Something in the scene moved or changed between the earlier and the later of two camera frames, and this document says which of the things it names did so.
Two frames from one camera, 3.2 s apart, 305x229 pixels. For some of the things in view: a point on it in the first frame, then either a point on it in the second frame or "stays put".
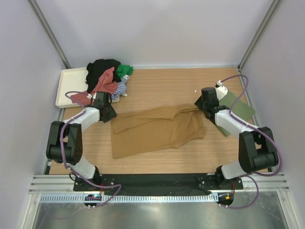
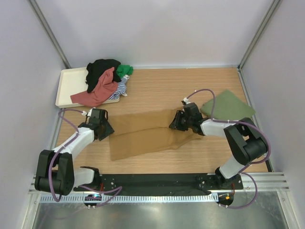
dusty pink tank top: x=106 y=83 stays put
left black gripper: x=112 y=115 -> x=109 y=130
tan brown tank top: x=133 y=132 stays put
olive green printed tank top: x=241 y=110 stays put
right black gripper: x=198 y=103 -> x=176 y=124
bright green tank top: x=123 y=69 stays put
